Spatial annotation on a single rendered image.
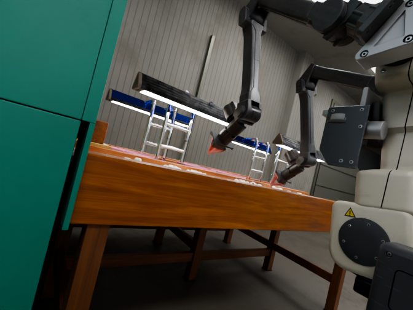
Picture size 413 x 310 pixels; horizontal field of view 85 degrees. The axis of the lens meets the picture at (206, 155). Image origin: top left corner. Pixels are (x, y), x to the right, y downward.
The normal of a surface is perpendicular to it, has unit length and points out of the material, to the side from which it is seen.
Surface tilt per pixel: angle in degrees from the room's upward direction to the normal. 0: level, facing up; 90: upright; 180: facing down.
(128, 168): 90
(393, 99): 90
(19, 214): 90
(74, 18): 90
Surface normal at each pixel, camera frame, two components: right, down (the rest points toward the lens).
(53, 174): 0.56, 0.11
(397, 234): -0.79, -0.21
